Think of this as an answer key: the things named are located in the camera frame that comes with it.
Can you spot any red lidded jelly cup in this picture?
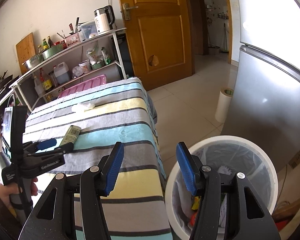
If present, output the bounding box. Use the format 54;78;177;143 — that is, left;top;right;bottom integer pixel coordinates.
189;211;199;227

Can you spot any pink utensil basket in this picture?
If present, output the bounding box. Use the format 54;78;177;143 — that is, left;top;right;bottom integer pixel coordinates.
62;32;81;48

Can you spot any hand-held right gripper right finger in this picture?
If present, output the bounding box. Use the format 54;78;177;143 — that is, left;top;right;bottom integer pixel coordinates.
175;142;282;240

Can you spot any striped tablecloth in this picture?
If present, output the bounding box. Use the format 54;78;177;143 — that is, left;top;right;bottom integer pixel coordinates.
22;77;173;240

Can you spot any white paper roll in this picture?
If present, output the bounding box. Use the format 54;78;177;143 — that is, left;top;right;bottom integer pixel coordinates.
214;87;235;123

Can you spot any white lidded plastic jar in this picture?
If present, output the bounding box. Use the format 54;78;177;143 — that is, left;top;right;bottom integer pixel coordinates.
79;60;91;72

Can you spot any white crumpled plastic wrap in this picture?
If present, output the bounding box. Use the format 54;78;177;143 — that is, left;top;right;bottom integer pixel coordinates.
72;102;95;113

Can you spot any white metal shelf rack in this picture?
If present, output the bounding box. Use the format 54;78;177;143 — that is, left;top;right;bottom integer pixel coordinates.
0;27;128;120

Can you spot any person's left hand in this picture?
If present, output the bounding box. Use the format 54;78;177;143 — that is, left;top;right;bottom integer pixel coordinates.
0;176;38;212

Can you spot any wooden cutting board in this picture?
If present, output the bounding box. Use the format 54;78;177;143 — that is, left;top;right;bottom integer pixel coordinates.
16;32;35;74

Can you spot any white foam fruit net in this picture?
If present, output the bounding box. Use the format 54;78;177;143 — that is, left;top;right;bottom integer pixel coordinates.
216;165;232;175

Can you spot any yellow label sauce bottle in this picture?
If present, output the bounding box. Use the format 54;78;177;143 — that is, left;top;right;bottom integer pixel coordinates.
39;68;53;92

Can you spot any clear bin liner bag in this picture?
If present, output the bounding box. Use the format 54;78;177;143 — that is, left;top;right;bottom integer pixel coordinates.
172;142;270;230

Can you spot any pink plastic tray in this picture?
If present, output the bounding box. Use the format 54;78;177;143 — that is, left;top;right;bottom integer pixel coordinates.
57;74;107;100

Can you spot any gold snack wrapper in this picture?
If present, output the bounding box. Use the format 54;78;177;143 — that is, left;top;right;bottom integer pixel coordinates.
191;196;203;212

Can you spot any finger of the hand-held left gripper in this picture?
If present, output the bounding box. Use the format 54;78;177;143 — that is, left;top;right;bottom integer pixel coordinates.
27;142;74;159
22;138;57;153

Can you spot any white electric kettle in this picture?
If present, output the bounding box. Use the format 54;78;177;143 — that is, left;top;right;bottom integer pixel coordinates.
94;5;115;36

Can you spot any silver refrigerator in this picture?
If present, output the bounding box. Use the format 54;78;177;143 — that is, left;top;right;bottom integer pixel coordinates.
220;0;300;173

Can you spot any white trash bin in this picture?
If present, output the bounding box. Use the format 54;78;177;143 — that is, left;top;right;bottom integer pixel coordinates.
164;135;278;240

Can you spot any plastic oil jug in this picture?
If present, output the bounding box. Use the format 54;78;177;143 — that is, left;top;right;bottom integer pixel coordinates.
52;64;71;85

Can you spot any green basin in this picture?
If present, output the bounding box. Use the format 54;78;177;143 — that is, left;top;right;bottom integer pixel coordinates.
41;44;65;60

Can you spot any steel basin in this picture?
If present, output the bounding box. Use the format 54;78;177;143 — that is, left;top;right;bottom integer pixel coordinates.
22;54;44;71

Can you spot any wooden door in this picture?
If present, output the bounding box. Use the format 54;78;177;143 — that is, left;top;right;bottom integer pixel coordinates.
115;0;194;92

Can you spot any clear plastic storage box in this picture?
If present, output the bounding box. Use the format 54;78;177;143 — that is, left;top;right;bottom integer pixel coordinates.
78;20;98;42

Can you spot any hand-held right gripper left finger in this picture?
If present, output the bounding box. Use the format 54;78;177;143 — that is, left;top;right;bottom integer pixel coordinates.
19;141;125;240

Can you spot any black frying pan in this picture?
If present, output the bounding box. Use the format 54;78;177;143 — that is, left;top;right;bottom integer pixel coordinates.
0;74;20;103

